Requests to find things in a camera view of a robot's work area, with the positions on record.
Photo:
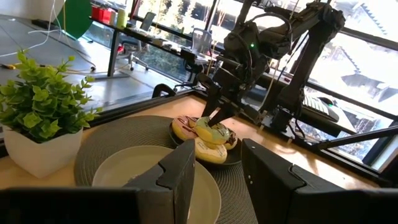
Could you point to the round dark grey placemat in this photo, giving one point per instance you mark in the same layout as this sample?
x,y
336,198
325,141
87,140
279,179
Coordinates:
x,y
130,130

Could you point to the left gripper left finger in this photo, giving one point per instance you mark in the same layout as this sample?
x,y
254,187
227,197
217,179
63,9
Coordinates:
x,y
174,193

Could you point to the black plate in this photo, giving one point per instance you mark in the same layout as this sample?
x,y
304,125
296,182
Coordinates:
x,y
234,157

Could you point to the large pink frosted donut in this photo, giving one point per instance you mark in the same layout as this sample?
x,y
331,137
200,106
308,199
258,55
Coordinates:
x,y
182,129

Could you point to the light grey plate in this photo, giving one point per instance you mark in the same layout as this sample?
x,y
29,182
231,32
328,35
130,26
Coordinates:
x,y
130,165

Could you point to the black long office desk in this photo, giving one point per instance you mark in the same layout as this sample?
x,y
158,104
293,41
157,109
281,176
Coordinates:
x,y
140,35

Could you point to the large white frosted donut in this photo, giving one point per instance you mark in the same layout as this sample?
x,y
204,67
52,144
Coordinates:
x,y
211,154

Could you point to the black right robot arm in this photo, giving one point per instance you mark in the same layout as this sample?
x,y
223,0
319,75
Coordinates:
x,y
311,46

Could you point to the red storage box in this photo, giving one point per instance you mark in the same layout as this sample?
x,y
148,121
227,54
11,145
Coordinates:
x,y
102,14

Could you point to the yellow green cylinder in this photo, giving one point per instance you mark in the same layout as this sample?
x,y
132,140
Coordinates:
x,y
120,18

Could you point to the green round panel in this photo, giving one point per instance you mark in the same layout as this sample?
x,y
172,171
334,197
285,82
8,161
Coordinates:
x,y
76,15

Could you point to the green plant in white pot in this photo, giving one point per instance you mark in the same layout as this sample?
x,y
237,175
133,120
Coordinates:
x,y
40,102

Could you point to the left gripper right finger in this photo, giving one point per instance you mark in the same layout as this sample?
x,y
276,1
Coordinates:
x,y
267,186

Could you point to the large green frosted donut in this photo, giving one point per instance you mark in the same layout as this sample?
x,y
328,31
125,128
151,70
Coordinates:
x,y
211,134

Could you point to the black computer mouse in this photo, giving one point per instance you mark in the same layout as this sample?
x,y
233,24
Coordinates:
x,y
326,101

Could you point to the grey mesh office chair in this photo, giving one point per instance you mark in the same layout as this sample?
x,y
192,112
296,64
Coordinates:
x,y
202,40

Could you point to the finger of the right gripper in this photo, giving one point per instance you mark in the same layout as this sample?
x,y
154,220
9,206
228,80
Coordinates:
x,y
214,98
224,114

